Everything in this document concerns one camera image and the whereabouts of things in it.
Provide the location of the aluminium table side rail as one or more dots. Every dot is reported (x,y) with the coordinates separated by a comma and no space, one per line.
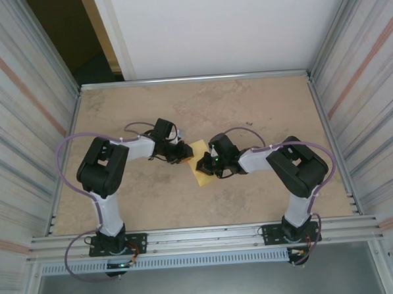
(320,112)
(74,123)

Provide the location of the yellow square paper sheet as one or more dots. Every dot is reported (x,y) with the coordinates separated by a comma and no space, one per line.
(198,147)

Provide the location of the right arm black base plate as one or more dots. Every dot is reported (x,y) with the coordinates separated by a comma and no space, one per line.
(272,233)

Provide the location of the beige door frame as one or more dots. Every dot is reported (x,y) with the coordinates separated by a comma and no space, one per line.
(99,27)

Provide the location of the wide aluminium mounting rail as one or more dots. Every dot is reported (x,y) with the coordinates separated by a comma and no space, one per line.
(204,240)

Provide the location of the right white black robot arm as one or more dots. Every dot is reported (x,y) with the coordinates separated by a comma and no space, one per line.
(300,171)

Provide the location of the thin aluminium table rail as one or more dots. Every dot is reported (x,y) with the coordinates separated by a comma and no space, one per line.
(196,79)

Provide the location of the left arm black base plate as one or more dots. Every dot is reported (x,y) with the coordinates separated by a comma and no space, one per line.
(139,242)

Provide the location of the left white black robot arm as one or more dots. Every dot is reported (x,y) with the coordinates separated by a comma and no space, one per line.
(100,168)

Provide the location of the small controller board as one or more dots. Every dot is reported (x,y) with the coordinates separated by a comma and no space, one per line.
(118,265)
(299,253)

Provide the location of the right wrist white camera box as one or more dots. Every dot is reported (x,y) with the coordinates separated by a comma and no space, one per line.
(214,151)

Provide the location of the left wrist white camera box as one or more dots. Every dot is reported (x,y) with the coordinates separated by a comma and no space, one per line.
(179,134)

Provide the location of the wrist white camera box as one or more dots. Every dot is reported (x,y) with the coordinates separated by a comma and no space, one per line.
(214,151)
(179,134)

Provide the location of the aluminium corner post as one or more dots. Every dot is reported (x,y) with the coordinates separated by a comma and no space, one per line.
(337,31)
(47,46)

